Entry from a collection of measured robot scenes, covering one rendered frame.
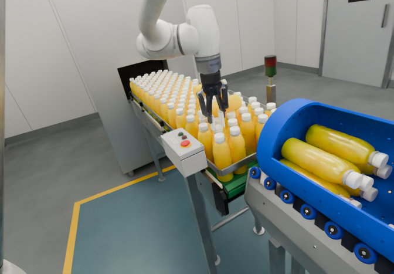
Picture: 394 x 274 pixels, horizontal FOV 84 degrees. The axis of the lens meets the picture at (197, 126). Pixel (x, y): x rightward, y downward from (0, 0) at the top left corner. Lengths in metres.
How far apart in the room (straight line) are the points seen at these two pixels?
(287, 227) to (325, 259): 0.13
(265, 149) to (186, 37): 0.43
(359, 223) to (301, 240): 0.26
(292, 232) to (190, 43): 0.68
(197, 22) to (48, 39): 4.12
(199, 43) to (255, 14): 4.97
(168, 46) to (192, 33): 0.09
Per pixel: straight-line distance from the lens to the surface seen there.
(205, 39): 0.75
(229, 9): 5.34
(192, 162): 0.81
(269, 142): 0.67
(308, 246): 0.80
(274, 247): 1.09
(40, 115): 5.03
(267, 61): 1.26
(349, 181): 0.64
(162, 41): 0.75
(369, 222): 0.58
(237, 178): 0.94
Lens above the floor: 1.52
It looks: 26 degrees down
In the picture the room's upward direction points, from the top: 11 degrees counter-clockwise
